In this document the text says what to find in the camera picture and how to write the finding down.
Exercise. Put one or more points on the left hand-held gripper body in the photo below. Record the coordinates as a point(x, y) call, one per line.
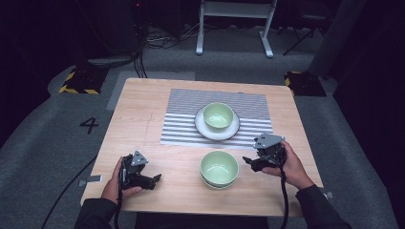
point(135, 178)

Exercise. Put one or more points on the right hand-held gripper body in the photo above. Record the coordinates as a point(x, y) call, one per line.
point(270, 154)

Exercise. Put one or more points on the white plate with dark rim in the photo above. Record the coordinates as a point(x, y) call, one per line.
point(207, 130)

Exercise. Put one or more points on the light green bowl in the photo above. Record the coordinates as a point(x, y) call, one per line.
point(218, 116)
point(219, 167)
point(216, 187)

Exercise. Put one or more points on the person's left hand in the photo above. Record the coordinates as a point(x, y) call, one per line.
point(111, 189)

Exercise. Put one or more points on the person's right hand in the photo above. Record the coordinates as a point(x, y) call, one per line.
point(294, 170)

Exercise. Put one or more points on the grey tape strip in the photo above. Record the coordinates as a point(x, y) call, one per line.
point(329, 195)
point(92, 179)

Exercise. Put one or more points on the striped grey placemat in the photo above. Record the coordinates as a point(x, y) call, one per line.
point(181, 105)

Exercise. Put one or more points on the black yellow striped stand base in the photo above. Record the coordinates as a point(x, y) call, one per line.
point(305, 84)
point(84, 81)

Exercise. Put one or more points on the black tripod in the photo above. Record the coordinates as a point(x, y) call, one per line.
point(302, 35)

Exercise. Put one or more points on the grey curtain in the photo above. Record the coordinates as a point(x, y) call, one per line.
point(337, 38)

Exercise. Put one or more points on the white metal stand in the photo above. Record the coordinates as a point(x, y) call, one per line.
point(235, 9)

